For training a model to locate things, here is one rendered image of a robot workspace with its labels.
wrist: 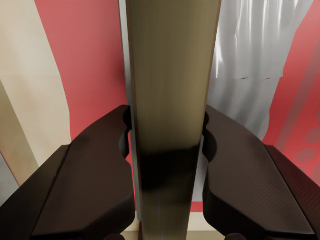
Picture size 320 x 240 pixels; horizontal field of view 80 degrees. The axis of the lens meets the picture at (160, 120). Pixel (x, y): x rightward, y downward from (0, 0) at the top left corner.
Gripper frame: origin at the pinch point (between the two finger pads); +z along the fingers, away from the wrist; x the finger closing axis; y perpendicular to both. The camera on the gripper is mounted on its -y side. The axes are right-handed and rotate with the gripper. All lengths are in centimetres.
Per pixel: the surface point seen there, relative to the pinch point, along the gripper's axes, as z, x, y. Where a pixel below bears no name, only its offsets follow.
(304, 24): 6.3, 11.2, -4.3
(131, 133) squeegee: 2.3, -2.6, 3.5
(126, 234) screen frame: 5.9, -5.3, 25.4
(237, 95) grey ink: 5.5, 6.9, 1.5
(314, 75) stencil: 6.3, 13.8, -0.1
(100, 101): 6.3, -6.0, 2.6
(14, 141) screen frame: 4.8, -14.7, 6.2
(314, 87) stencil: 6.3, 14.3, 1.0
